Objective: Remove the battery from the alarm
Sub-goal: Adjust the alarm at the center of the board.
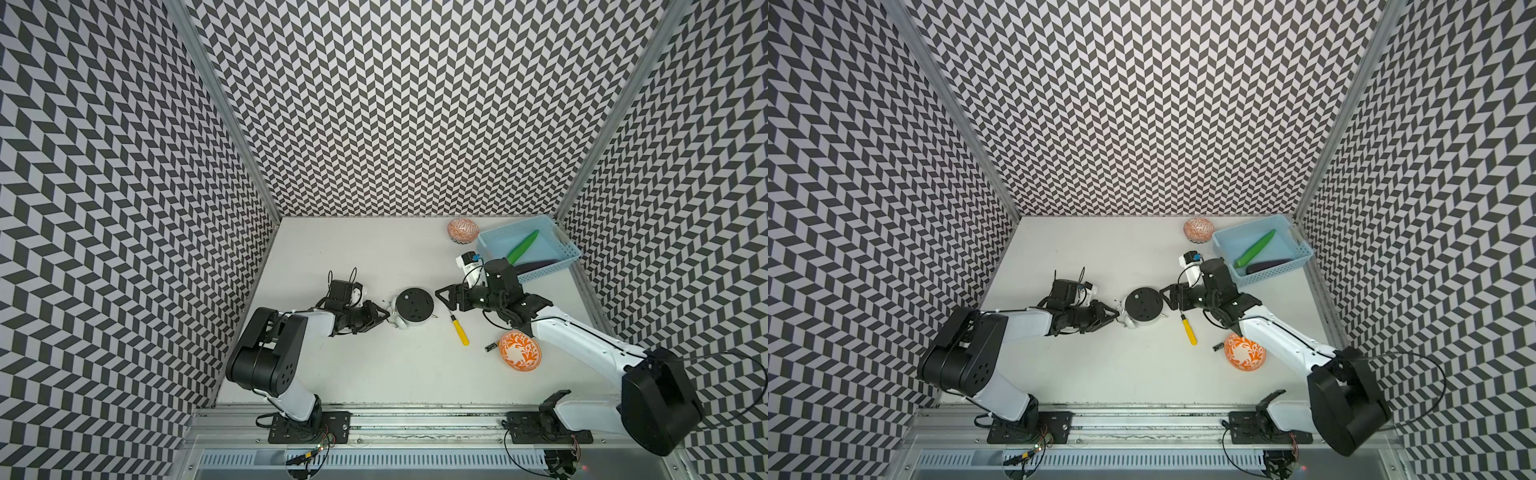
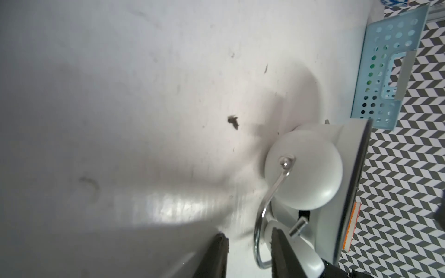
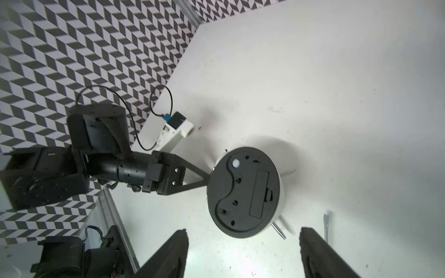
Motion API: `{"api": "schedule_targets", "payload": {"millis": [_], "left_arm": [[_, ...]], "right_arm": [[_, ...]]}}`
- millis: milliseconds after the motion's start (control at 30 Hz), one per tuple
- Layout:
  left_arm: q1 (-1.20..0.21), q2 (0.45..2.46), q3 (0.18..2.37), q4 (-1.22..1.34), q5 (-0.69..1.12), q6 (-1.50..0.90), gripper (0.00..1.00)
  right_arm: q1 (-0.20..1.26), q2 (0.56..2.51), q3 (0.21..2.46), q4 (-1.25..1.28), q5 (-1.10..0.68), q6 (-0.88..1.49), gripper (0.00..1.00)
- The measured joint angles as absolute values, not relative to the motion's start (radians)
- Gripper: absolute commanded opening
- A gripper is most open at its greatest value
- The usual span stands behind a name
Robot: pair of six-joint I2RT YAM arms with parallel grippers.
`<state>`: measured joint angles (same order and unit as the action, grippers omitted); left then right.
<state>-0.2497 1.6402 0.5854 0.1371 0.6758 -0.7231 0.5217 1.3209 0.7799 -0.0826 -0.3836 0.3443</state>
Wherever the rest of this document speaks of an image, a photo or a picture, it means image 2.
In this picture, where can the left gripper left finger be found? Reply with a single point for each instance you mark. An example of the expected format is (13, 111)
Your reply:
(214, 262)

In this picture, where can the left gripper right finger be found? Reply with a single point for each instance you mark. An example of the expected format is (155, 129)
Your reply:
(284, 261)

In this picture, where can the white twin bell alarm clock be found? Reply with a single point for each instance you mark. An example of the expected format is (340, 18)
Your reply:
(313, 174)

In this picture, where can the light blue plastic basket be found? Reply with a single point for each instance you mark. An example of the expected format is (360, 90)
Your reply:
(388, 55)

